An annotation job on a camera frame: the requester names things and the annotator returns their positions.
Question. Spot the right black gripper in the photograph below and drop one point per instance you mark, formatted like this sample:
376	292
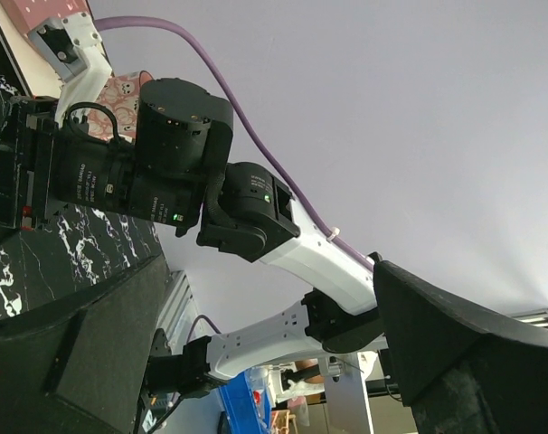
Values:
46	166

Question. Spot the aluminium frame rail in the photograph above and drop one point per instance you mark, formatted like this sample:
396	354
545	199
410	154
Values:
537	318

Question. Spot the pink polka dot plate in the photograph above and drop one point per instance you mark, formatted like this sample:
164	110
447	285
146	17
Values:
27	14

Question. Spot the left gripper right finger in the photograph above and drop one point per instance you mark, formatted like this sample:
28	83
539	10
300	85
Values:
461	367

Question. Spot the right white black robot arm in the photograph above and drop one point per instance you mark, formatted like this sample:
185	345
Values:
176	172

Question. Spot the strawberry print cream tray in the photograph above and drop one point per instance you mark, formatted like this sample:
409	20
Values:
33	73

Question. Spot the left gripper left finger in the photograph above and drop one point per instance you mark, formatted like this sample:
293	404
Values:
76	365

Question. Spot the pink ghost pattern mug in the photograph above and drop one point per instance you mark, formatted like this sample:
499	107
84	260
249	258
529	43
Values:
120	95

